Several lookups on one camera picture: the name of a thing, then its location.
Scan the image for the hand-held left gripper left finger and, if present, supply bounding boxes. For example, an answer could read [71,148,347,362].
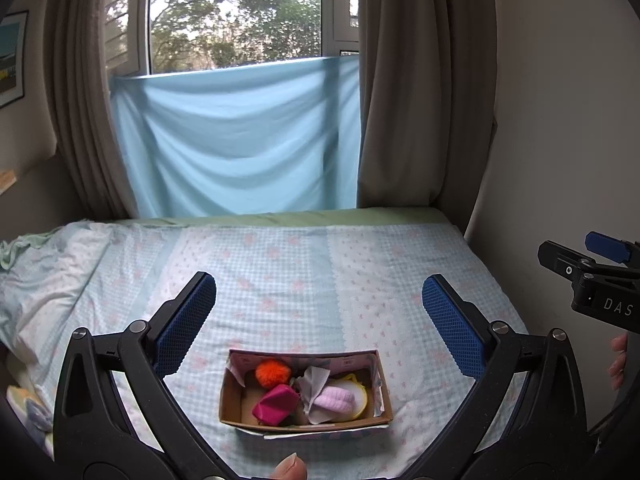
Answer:
[51,271,236,480]

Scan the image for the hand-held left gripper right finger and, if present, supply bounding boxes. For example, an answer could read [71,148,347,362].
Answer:
[405,275,588,480]

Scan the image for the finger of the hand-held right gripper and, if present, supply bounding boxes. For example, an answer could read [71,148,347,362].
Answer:
[585,231,640,272]
[537,240,599,292]

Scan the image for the printed cardboard box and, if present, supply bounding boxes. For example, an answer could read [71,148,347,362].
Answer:
[218,347,394,439]

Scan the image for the orange pompom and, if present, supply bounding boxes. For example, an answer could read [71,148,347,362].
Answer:
[255,360,292,389]

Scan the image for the pink zipper pouch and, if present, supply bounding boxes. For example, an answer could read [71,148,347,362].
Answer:
[251,384,301,427]

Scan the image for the pink knitted item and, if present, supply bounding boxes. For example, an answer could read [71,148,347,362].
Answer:
[312,385,357,413]

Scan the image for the grey tissue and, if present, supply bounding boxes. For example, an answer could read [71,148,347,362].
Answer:
[294,366,335,426]

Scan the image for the person's right hand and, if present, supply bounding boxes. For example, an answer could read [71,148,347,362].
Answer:
[609,334,630,390]

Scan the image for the person's left hand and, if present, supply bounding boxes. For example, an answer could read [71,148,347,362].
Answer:
[270,452,308,480]

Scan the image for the checked floral bed blanket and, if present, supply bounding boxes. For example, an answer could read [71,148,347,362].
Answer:
[0,220,551,480]

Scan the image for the green bed sheet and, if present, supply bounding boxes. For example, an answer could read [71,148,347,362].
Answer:
[0,206,461,271]

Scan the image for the light blue hanging cloth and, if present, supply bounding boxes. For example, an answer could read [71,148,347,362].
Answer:
[109,55,362,218]

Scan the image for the beige curtain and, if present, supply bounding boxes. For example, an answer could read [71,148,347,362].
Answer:
[42,0,146,221]
[356,0,498,211]

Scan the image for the white framed window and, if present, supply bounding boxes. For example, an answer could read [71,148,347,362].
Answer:
[102,0,361,81]

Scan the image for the framed wall picture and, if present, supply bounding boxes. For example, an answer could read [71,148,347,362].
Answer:
[0,10,30,108]

